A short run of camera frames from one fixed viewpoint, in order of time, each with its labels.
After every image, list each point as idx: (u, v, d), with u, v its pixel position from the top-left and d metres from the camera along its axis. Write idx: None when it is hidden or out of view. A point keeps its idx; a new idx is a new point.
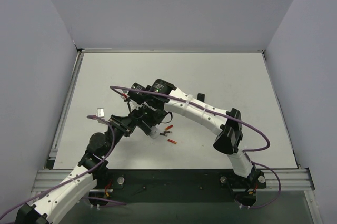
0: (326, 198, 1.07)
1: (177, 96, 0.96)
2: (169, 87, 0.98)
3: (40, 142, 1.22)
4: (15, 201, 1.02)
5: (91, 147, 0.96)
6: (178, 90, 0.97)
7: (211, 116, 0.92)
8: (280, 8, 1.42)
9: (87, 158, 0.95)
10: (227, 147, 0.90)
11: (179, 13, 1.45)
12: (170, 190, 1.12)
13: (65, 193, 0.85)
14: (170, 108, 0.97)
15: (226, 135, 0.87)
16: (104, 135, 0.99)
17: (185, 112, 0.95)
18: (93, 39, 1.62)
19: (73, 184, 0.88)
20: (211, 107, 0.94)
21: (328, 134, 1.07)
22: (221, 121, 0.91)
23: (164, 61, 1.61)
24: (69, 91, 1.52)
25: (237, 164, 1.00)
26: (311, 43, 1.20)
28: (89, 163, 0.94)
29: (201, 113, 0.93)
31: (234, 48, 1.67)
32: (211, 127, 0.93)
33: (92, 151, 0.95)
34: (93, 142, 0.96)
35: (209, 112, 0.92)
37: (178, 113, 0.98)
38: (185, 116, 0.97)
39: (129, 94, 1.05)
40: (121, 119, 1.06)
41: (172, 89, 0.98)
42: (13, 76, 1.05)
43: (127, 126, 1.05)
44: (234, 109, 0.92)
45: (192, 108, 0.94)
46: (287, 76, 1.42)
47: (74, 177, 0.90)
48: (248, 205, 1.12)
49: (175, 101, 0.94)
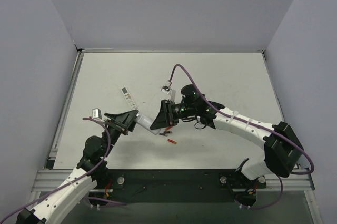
0: (326, 198, 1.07)
1: (225, 112, 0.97)
2: (218, 106, 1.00)
3: (40, 142, 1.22)
4: (15, 201, 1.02)
5: (88, 149, 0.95)
6: (227, 108, 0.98)
7: (255, 129, 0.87)
8: (280, 9, 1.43)
9: (85, 159, 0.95)
10: (275, 164, 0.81)
11: (179, 13, 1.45)
12: (170, 190, 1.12)
13: (63, 196, 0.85)
14: (218, 125, 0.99)
15: (268, 147, 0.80)
16: (99, 138, 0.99)
17: (231, 128, 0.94)
18: (92, 39, 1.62)
19: (72, 187, 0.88)
20: (257, 120, 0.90)
21: (328, 134, 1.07)
22: (266, 134, 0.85)
23: (163, 61, 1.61)
24: (70, 91, 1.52)
25: (252, 169, 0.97)
26: (311, 44, 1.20)
28: (88, 164, 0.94)
29: (245, 126, 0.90)
31: (234, 48, 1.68)
32: (257, 142, 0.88)
33: (88, 155, 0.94)
34: (90, 145, 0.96)
35: (253, 124, 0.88)
37: (227, 129, 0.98)
38: (233, 132, 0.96)
39: (183, 91, 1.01)
40: (116, 118, 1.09)
41: (221, 108, 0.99)
42: (13, 76, 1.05)
43: (126, 126, 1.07)
44: (283, 123, 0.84)
45: (237, 123, 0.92)
46: (287, 77, 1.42)
47: (72, 180, 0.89)
48: (248, 205, 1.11)
49: (221, 116, 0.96)
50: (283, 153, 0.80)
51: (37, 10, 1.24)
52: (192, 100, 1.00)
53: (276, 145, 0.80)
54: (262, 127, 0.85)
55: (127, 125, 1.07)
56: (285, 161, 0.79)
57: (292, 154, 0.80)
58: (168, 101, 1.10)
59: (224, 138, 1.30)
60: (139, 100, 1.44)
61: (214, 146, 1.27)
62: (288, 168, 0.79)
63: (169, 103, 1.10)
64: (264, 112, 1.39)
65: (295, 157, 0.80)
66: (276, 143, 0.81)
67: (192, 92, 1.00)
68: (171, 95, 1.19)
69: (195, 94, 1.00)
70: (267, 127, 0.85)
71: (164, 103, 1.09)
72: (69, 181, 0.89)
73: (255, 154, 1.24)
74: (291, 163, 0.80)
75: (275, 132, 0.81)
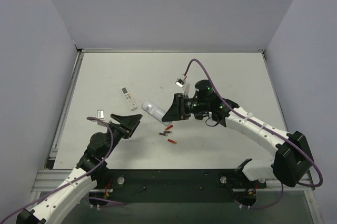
0: (326, 198, 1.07)
1: (239, 111, 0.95)
2: (233, 104, 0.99)
3: (40, 142, 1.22)
4: (15, 201, 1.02)
5: (93, 144, 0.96)
6: (242, 108, 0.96)
7: (267, 134, 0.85)
8: (280, 9, 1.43)
9: (85, 159, 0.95)
10: (283, 172, 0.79)
11: (179, 13, 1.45)
12: (170, 190, 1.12)
13: (63, 196, 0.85)
14: (230, 124, 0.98)
15: (279, 155, 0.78)
16: (104, 135, 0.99)
17: (243, 129, 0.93)
18: (92, 39, 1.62)
19: (71, 187, 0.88)
20: (271, 126, 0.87)
21: (328, 134, 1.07)
22: (279, 141, 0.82)
23: (163, 61, 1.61)
24: (70, 91, 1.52)
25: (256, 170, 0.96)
26: (311, 44, 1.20)
28: (87, 164, 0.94)
29: (258, 130, 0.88)
31: (234, 48, 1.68)
32: (268, 147, 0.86)
33: (92, 151, 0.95)
34: (95, 140, 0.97)
35: (266, 129, 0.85)
37: (238, 129, 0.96)
38: (244, 133, 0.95)
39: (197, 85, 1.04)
40: (121, 119, 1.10)
41: (236, 106, 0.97)
42: (13, 76, 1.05)
43: (131, 127, 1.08)
44: (298, 132, 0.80)
45: (250, 125, 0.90)
46: (287, 77, 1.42)
47: (72, 180, 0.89)
48: (248, 205, 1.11)
49: (235, 116, 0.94)
50: (293, 163, 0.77)
51: (37, 10, 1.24)
52: (206, 95, 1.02)
53: (288, 155, 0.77)
54: (276, 134, 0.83)
55: (131, 126, 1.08)
56: (294, 172, 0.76)
57: (301, 165, 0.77)
58: (181, 95, 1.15)
59: (225, 138, 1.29)
60: (139, 100, 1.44)
61: (215, 146, 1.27)
62: (295, 178, 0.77)
63: (183, 97, 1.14)
64: (264, 112, 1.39)
65: (305, 169, 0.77)
66: (288, 152, 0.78)
67: (206, 86, 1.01)
68: (185, 89, 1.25)
69: (209, 89, 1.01)
70: (281, 135, 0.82)
71: (177, 97, 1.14)
72: (69, 182, 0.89)
73: (255, 154, 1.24)
74: (299, 174, 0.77)
75: (289, 142, 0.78)
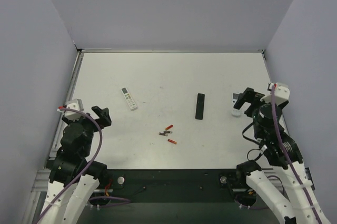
0: (326, 198, 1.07)
1: (297, 171, 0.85)
2: (295, 156, 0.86)
3: (39, 142, 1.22)
4: (14, 201, 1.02)
5: (67, 137, 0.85)
6: (302, 167, 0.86)
7: (311, 216, 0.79)
8: (280, 9, 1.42)
9: (56, 168, 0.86)
10: None
11: (179, 13, 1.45)
12: (171, 190, 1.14)
13: (51, 220, 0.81)
14: (278, 170, 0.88)
15: None
16: (80, 125, 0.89)
17: (289, 189, 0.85)
18: (92, 39, 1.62)
19: (56, 207, 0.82)
20: (319, 208, 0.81)
21: (328, 133, 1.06)
22: None
23: (162, 61, 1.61)
24: (69, 91, 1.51)
25: (261, 188, 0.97)
26: (311, 44, 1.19)
28: (59, 173, 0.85)
29: (305, 206, 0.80)
31: (234, 48, 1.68)
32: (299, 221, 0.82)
33: (68, 144, 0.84)
34: (69, 133, 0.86)
35: (315, 212, 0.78)
37: (283, 183, 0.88)
38: (286, 190, 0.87)
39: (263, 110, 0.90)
40: (101, 113, 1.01)
41: (297, 161, 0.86)
42: (13, 76, 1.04)
43: (107, 119, 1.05)
44: None
45: (301, 194, 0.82)
46: (287, 77, 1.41)
47: (52, 200, 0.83)
48: (248, 205, 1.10)
49: (291, 173, 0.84)
50: None
51: (37, 11, 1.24)
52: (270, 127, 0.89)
53: None
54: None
55: (108, 118, 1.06)
56: None
57: None
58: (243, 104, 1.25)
59: (225, 138, 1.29)
60: (139, 100, 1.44)
61: (215, 146, 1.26)
62: None
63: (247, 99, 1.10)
64: None
65: None
66: None
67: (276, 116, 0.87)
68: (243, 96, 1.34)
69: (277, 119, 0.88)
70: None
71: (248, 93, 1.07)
72: (49, 203, 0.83)
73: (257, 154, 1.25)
74: None
75: None
